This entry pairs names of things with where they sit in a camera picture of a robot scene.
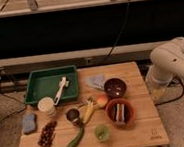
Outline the light blue towel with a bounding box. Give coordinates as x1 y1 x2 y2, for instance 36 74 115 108
84 74 105 90

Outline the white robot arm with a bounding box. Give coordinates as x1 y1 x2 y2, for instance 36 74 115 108
145 37 184 102

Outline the dark metal cup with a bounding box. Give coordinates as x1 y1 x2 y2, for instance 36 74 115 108
66 108 80 126

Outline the white plastic cup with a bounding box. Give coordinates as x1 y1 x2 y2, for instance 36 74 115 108
37 96 56 117

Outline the small green plastic cup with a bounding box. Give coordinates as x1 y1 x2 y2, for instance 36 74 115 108
94 124 110 142

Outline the dark brown bowl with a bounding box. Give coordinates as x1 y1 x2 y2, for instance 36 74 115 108
104 78 127 99

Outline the white dish brush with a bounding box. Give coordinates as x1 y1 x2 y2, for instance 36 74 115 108
54 76 69 106

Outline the orange peach fruit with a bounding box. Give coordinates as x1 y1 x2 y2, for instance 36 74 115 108
96 95 109 108

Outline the yellow banana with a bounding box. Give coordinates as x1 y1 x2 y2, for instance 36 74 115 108
82 101 94 124

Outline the orange bowl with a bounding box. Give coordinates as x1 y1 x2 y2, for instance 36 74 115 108
106 98 135 129

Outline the striped item in bowl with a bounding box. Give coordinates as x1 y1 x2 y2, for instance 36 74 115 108
114 104 125 123

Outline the wooden table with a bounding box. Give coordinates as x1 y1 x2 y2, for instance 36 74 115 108
19 62 169 147

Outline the green plastic tray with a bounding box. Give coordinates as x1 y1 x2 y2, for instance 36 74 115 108
24 65 79 106

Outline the bunch of dark grapes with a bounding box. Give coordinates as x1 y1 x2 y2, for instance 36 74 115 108
38 121 56 147

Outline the green cucumber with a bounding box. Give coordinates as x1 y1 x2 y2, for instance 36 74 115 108
67 126 85 147

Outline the blue sponge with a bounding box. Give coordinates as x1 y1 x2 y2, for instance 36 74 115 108
22 113 37 135

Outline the black cable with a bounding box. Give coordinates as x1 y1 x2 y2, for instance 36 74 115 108
97 0 141 62

